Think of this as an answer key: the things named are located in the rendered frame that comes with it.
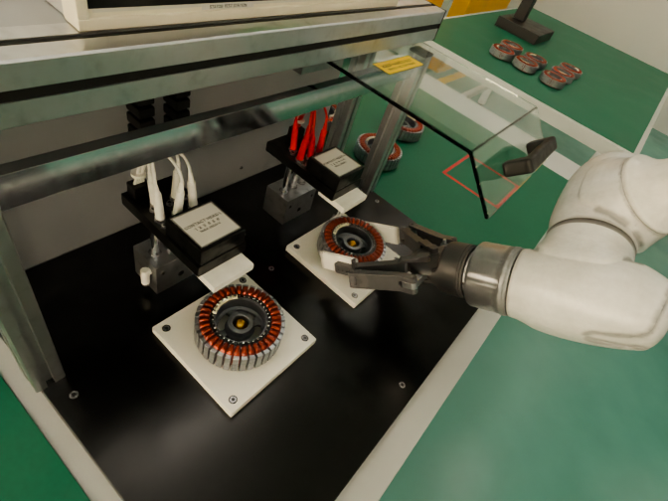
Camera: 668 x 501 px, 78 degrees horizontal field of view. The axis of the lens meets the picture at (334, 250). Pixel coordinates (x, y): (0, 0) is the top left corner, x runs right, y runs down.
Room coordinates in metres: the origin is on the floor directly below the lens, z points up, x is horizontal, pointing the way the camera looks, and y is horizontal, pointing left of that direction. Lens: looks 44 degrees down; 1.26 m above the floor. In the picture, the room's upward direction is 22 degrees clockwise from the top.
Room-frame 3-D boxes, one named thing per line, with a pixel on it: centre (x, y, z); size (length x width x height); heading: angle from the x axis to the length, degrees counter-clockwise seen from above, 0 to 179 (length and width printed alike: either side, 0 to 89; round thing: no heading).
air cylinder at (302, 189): (0.57, 0.11, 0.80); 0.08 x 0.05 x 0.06; 156
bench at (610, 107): (2.64, -0.78, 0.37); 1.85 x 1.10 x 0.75; 156
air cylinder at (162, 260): (0.35, 0.21, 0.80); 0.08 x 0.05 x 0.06; 156
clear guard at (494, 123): (0.59, -0.05, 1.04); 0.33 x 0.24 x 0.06; 66
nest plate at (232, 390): (0.29, 0.08, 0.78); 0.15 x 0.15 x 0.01; 66
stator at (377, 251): (0.51, -0.02, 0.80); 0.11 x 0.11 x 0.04
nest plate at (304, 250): (0.51, -0.02, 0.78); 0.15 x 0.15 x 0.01; 66
